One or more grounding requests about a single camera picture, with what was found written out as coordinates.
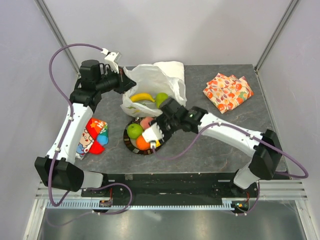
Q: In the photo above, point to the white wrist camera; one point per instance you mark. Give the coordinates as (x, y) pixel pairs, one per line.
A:
(153, 135)
(111, 58)

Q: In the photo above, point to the colourful cartoon cloth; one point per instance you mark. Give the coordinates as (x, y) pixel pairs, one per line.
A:
(93, 139)

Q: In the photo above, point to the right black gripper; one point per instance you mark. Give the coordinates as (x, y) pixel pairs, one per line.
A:
(166, 135)

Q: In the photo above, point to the right aluminium frame post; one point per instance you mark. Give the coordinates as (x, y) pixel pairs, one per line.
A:
(276, 33)

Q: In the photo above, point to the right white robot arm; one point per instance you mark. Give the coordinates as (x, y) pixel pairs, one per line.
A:
(262, 147)

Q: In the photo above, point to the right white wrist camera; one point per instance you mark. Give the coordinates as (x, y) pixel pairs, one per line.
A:
(153, 135)

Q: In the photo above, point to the white plastic bag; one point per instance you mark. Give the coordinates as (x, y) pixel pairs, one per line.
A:
(146, 77)

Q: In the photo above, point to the left aluminium frame post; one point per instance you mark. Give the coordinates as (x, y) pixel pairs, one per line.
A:
(44, 9)

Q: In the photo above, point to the orange floral folded cloth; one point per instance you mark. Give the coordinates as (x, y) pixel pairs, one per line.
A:
(227, 92)

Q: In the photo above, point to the yellow fake mango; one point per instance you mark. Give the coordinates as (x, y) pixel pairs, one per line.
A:
(157, 144)

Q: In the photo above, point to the green fake apple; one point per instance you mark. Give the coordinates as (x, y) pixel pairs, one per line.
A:
(134, 130)

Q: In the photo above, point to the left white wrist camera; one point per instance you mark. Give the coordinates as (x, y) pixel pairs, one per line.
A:
(111, 58)

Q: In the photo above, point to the pink fake peach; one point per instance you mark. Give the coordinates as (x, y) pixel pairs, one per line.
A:
(145, 123)

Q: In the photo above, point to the fake orange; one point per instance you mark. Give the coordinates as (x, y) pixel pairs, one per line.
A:
(142, 144)

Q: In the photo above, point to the dark rimmed ceramic plate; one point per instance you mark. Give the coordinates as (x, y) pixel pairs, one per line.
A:
(130, 143)

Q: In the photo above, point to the aluminium frame post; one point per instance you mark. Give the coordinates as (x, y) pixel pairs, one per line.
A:
(276, 33)
(44, 9)

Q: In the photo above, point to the green fake pear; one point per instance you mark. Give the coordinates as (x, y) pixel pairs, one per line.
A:
(160, 98)

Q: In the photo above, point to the slotted cable duct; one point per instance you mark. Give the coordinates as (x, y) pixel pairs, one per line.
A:
(90, 204)

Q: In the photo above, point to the white folded towel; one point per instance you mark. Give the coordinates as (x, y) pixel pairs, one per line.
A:
(171, 69)

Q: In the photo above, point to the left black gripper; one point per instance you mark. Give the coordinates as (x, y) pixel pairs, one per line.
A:
(124, 83)

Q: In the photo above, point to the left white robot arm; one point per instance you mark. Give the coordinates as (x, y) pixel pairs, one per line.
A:
(57, 169)

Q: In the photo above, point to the yellow fake banana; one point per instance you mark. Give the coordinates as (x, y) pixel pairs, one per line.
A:
(142, 97)

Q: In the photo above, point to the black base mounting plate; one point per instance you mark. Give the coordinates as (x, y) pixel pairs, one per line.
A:
(213, 185)

